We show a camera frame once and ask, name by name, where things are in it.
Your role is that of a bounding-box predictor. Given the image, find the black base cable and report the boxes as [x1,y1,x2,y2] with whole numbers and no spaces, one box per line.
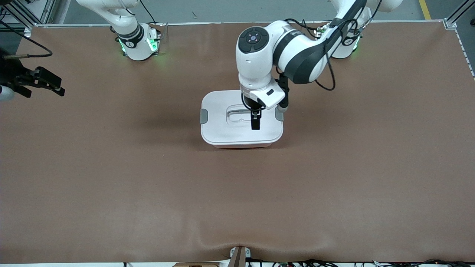
[139,0,158,24]
[284,18,323,37]

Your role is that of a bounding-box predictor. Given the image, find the aluminium profile beam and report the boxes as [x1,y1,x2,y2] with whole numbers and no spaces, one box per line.
[445,0,475,23]

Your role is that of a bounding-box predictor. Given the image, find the black right base cable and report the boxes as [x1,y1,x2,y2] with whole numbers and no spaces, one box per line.
[139,0,158,24]

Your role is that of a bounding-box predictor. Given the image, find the yellow floor tape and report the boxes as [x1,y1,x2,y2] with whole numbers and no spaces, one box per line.
[419,0,433,20]

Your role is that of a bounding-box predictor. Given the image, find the pink plastic box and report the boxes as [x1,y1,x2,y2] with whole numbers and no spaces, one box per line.
[212,141,273,149]

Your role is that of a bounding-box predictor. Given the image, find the aluminium frame structure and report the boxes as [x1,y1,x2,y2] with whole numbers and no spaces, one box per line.
[0,0,71,28]

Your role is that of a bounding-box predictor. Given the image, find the brown table mat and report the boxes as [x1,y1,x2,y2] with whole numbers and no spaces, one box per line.
[0,22,475,264]

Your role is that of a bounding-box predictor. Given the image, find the white box lid grey clips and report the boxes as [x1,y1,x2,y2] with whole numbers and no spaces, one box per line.
[200,89,284,146]

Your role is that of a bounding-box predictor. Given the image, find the black left base cable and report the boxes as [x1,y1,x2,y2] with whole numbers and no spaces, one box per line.
[284,18,323,37]

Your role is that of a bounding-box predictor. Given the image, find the metal clamp bracket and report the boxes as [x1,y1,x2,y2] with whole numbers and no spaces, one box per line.
[229,246,251,267]

